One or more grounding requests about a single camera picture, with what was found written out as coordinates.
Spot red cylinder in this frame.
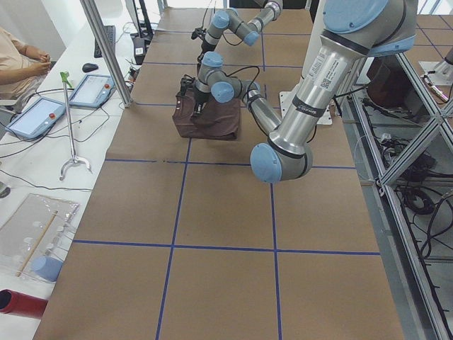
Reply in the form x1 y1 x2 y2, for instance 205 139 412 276
1 289 48 319

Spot blue plastic cup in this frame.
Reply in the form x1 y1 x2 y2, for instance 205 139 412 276
31 256 63 282

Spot teach pendant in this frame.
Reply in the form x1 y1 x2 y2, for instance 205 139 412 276
6 97 66 139
69 74 115 109

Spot aluminium frame post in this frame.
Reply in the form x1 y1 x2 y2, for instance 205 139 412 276
80 0 132 108

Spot near teach pendant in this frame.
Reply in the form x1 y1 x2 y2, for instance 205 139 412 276
6 97 66 139

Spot seated person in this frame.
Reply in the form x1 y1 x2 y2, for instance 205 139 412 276
1 28 52 113

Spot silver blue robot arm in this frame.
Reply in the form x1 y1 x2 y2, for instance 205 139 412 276
198 1 283 60
194 0 418 183

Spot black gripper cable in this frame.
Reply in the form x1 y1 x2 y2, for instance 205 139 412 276
222 64 268 103
196 0 248 46

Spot wooden stick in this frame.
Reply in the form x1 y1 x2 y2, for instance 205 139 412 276
16 210 58 277

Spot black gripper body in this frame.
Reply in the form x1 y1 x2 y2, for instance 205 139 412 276
200 40 214 55
193 88 210 110

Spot far teach pendant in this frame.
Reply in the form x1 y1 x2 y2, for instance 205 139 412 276
69 74 115 109

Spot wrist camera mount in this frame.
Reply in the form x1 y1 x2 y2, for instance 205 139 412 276
191 27 207 40
178 74 196 97

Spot brown t-shirt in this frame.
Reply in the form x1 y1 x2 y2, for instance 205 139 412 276
172 89 241 140

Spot black computer mouse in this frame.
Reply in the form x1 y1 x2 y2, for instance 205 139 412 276
82 63 99 73

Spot metal reacher grabber tool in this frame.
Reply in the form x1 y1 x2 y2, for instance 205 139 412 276
59 72 92 181

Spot black camera stand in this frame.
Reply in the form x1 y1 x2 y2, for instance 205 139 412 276
127 0 154 65

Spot black keyboard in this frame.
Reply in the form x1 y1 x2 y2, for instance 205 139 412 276
93 24 117 59

